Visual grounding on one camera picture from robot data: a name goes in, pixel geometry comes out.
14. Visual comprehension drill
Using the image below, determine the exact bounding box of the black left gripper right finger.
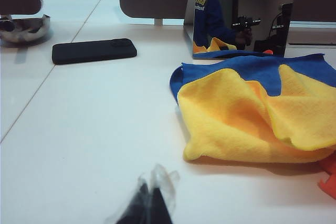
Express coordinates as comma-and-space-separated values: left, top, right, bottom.
146, 163, 182, 224

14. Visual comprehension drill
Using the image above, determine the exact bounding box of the orange microfiber rag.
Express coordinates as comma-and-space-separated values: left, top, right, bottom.
317, 150, 336, 200

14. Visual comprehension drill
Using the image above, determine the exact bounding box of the yellow microfiber rag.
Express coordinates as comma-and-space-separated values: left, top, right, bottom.
177, 64, 336, 164

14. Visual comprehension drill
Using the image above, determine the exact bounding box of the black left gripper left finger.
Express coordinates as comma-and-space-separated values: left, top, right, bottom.
104, 173, 153, 224

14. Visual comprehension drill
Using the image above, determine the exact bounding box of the blue microfiber rag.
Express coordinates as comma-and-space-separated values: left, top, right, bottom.
169, 54, 336, 104

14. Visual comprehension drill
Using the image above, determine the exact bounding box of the black smartphone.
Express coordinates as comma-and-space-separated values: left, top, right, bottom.
51, 38, 138, 66

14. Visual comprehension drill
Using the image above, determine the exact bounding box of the standing rectangular mirror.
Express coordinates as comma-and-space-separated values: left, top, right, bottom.
183, 0, 294, 60

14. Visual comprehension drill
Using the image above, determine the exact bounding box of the steel bowl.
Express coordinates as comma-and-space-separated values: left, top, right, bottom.
0, 14, 51, 44

